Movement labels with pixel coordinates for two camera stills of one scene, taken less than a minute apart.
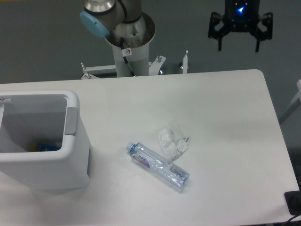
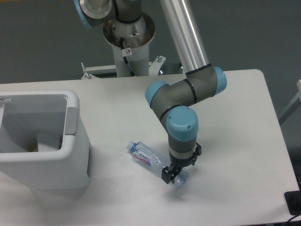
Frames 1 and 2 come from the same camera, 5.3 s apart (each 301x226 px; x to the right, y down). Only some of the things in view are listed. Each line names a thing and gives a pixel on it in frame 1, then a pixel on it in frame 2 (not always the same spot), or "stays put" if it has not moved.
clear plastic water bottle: [169, 171] stays put
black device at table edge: [293, 199] stays put
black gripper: [241, 16] → [167, 172]
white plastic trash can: [42, 143] stays put
